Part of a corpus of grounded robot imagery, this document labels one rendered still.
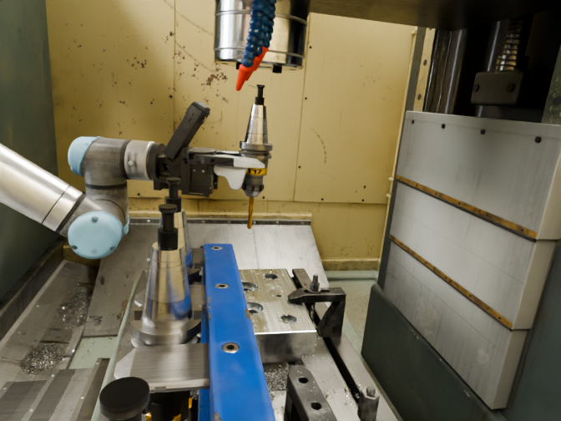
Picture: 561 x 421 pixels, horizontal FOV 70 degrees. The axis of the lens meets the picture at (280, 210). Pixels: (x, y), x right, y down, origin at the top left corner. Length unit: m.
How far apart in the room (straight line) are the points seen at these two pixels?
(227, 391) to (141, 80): 1.54
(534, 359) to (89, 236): 0.77
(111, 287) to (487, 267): 1.24
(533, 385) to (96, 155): 0.87
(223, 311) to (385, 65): 1.65
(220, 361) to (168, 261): 0.09
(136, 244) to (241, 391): 1.48
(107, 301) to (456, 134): 1.23
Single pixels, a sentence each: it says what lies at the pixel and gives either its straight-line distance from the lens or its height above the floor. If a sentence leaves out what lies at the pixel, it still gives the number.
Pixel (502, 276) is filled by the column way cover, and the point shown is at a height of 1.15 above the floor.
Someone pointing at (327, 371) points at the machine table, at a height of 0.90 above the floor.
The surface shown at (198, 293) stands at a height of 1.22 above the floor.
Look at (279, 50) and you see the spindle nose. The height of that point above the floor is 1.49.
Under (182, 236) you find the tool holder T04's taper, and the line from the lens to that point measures 0.46.
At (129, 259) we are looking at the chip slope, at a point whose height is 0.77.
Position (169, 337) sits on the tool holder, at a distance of 0.36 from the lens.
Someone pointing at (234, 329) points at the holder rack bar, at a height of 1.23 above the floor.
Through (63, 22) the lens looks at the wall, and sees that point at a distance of 1.82.
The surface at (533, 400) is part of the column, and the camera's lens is 0.88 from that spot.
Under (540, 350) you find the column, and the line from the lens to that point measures 0.84.
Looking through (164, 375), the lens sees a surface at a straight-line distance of 0.33.
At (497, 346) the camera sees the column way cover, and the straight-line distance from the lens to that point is 0.86.
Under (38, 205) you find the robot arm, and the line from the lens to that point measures 0.71.
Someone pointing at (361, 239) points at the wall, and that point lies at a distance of 2.04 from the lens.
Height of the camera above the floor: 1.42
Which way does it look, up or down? 16 degrees down
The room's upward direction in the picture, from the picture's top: 5 degrees clockwise
